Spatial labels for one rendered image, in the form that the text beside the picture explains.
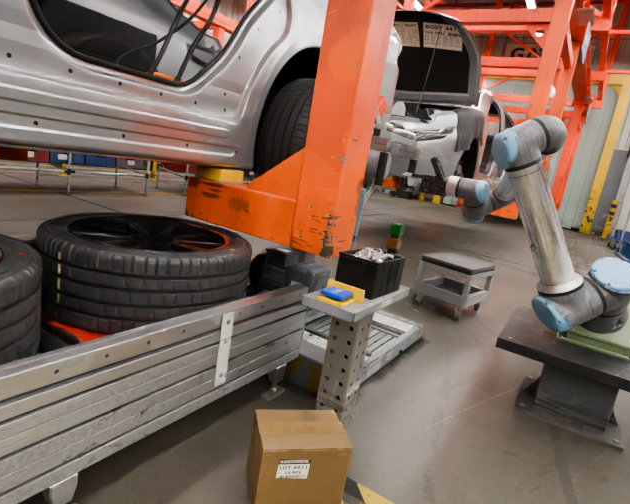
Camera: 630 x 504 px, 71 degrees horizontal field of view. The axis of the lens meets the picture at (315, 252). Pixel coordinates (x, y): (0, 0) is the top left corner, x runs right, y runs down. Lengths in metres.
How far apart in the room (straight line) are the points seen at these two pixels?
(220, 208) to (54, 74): 0.69
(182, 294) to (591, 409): 1.55
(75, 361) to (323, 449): 0.58
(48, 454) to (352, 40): 1.29
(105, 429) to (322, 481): 0.51
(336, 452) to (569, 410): 1.14
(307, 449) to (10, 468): 0.58
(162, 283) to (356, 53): 0.88
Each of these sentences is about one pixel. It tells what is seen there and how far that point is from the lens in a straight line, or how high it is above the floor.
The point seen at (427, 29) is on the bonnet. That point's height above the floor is 2.31.
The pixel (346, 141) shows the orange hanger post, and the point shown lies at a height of 0.90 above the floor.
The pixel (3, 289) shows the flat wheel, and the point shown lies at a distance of 1.05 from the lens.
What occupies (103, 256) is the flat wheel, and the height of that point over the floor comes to 0.49.
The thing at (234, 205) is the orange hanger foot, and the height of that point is 0.61.
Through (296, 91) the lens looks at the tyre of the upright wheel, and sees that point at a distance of 2.01.
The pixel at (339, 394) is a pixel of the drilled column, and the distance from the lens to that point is 1.46.
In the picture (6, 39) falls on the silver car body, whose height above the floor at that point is 0.98.
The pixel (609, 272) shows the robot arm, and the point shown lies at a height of 0.62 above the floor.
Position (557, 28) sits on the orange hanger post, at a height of 2.53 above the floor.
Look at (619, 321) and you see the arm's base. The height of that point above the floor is 0.43.
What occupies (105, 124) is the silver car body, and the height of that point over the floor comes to 0.82.
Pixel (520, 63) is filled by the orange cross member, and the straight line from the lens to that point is 7.74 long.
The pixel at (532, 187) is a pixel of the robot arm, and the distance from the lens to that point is 1.62.
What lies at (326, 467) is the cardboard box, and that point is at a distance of 1.18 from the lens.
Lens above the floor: 0.84
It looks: 12 degrees down
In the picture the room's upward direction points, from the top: 10 degrees clockwise
